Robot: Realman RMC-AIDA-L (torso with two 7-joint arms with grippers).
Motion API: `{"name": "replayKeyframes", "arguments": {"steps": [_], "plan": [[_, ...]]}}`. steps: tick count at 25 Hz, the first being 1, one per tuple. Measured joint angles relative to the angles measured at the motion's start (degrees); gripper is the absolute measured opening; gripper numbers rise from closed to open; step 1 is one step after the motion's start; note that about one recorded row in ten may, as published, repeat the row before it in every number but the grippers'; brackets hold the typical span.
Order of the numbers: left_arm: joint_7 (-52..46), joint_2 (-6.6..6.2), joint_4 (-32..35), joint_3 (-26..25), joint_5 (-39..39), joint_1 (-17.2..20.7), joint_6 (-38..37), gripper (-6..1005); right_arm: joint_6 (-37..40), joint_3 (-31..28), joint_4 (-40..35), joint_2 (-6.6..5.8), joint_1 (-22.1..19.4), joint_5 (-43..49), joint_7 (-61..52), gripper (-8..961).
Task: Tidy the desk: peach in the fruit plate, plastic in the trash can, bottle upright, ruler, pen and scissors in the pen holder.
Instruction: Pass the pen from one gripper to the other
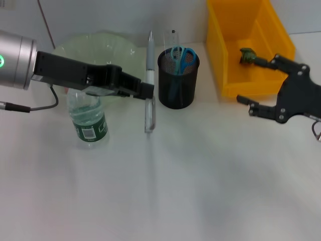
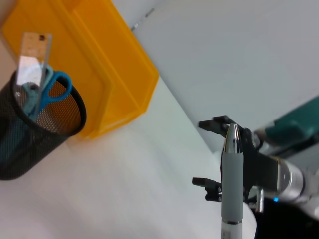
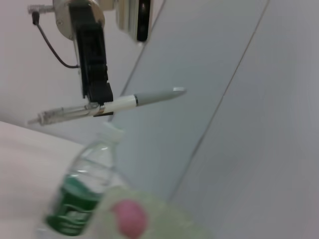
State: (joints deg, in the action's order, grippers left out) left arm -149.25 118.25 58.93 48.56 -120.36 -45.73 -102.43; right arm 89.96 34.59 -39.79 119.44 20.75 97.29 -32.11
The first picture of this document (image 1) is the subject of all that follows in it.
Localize silver ballpoint pen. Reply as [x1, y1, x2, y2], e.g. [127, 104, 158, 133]
[144, 30, 157, 134]

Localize black mesh pen holder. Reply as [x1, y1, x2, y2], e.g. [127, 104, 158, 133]
[157, 47, 201, 110]

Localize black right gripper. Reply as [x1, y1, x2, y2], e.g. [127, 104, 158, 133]
[236, 53, 321, 125]

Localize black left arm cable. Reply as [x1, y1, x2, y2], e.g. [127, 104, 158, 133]
[0, 85, 60, 113]

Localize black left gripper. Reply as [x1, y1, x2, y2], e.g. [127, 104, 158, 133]
[32, 51, 155, 100]

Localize transparent plastic ruler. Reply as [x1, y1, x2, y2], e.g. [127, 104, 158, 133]
[162, 29, 184, 76]

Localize clear green-label water bottle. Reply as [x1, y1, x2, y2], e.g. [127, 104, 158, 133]
[66, 87, 110, 149]

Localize yellow plastic bin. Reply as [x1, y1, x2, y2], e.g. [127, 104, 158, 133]
[206, 0, 296, 98]

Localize blue scissors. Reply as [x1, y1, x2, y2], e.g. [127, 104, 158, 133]
[168, 45, 197, 101]

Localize green glass fruit bowl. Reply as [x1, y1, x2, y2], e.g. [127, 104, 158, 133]
[51, 31, 147, 104]

